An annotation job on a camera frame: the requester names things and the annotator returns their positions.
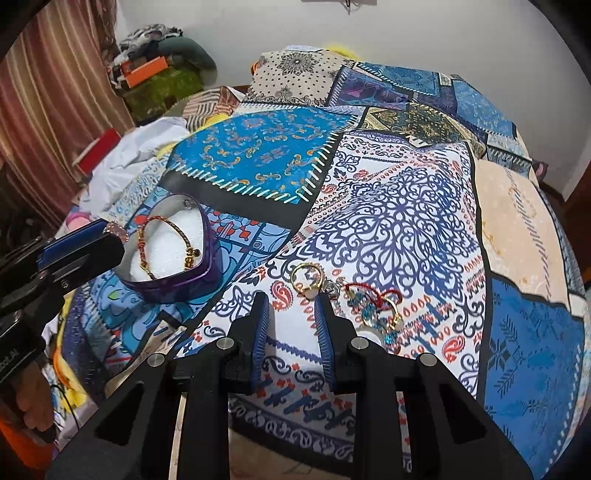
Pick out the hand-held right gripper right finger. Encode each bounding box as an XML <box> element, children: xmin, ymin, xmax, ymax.
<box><xmin>315</xmin><ymin>294</ymin><xmax>548</xmax><ymax>480</ymax></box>

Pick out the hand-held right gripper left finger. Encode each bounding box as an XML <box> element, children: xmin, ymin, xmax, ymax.
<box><xmin>46</xmin><ymin>292</ymin><xmax>271</xmax><ymax>480</ymax></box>

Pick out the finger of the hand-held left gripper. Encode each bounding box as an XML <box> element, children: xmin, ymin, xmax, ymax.
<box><xmin>39</xmin><ymin>220</ymin><xmax>112</xmax><ymax>265</ymax></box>
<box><xmin>44</xmin><ymin>233</ymin><xmax>126</xmax><ymax>291</ymax></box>

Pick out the gold hoop earring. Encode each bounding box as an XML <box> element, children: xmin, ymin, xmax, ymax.
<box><xmin>291</xmin><ymin>261</ymin><xmax>324</xmax><ymax>297</ymax></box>
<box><xmin>381</xmin><ymin>295</ymin><xmax>405</xmax><ymax>331</ymax></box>

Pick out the purple heart-shaped jewelry box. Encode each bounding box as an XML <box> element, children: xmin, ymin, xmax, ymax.
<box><xmin>113</xmin><ymin>193</ymin><xmax>225</xmax><ymax>304</ymax></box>

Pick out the person's left hand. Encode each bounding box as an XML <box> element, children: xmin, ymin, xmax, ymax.
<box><xmin>11</xmin><ymin>362</ymin><xmax>58</xmax><ymax>441</ymax></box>

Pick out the red and blue tassel earring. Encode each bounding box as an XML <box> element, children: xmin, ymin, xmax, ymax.
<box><xmin>344</xmin><ymin>281</ymin><xmax>402</xmax><ymax>334</ymax></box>

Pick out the white cloth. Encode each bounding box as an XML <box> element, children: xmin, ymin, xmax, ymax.
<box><xmin>85</xmin><ymin>116</ymin><xmax>191</xmax><ymax>209</ymax></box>

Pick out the patchwork printed blanket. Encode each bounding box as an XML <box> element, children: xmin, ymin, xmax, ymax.
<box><xmin>55</xmin><ymin>45</ymin><xmax>588</xmax><ymax>480</ymax></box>

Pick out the striped brown curtain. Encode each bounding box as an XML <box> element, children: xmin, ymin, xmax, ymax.
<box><xmin>0</xmin><ymin>0</ymin><xmax>136</xmax><ymax>222</ymax></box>

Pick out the orange box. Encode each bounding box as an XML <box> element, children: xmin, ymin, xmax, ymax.
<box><xmin>122</xmin><ymin>56</ymin><xmax>168</xmax><ymax>88</ymax></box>

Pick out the striped orange cloth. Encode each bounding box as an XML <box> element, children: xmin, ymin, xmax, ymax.
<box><xmin>182</xmin><ymin>85</ymin><xmax>252</xmax><ymax>126</ymax></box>

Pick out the pile of folded clothes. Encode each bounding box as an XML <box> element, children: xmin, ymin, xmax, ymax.
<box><xmin>107</xmin><ymin>25</ymin><xmax>219</xmax><ymax>121</ymax></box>

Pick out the yellow fluffy item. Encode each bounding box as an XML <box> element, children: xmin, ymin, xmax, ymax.
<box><xmin>318</xmin><ymin>40</ymin><xmax>362</xmax><ymax>59</ymax></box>

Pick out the gold and red bracelet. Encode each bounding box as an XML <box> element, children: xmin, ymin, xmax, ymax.
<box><xmin>135</xmin><ymin>213</ymin><xmax>204</xmax><ymax>281</ymax></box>

